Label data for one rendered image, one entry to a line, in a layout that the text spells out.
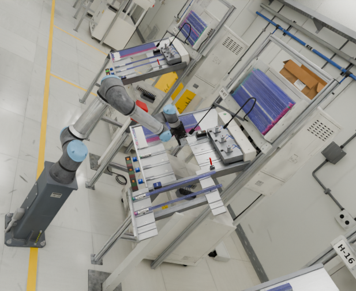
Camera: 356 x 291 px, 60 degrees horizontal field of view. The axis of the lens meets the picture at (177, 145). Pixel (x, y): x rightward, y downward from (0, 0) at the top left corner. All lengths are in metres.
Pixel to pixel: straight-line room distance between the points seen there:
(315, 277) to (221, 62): 2.29
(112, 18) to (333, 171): 4.63
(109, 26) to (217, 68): 3.37
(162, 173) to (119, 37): 4.66
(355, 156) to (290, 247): 1.11
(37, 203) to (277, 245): 2.50
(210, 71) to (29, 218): 2.20
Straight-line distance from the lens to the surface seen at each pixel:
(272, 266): 3.64
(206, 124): 2.43
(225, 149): 2.11
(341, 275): 1.84
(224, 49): 3.29
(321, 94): 2.01
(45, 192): 1.95
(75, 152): 1.80
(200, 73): 3.30
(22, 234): 2.24
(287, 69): 2.65
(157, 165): 2.13
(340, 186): 3.40
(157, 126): 1.84
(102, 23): 6.34
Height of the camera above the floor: 1.79
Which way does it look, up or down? 23 degrees down
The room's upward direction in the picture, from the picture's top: 39 degrees clockwise
